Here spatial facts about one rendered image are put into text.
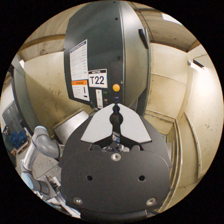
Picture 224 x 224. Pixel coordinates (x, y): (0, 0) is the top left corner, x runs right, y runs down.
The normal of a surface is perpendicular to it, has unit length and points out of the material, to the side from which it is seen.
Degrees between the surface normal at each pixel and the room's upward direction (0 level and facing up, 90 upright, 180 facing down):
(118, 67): 90
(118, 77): 90
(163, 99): 90
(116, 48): 90
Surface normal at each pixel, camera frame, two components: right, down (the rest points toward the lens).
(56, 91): 0.84, 0.27
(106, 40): -0.54, 0.46
